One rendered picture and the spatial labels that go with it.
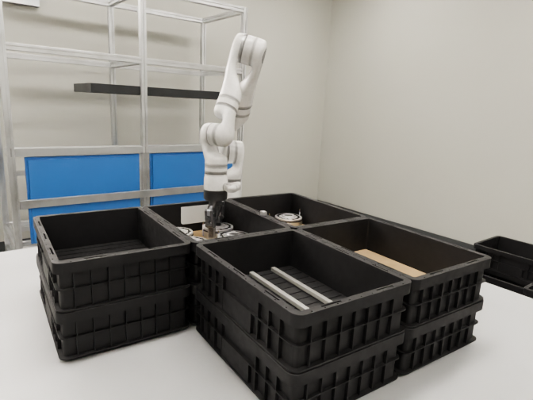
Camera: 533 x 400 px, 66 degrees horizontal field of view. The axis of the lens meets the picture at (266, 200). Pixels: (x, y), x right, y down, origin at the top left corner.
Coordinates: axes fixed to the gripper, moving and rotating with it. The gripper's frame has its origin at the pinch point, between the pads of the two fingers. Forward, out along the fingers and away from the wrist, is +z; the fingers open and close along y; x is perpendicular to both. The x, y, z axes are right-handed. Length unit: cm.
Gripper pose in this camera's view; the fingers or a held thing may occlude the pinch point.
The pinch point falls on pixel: (214, 231)
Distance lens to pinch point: 135.7
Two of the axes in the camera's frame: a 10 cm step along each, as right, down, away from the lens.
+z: -0.5, 9.7, 2.2
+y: -1.9, 2.1, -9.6
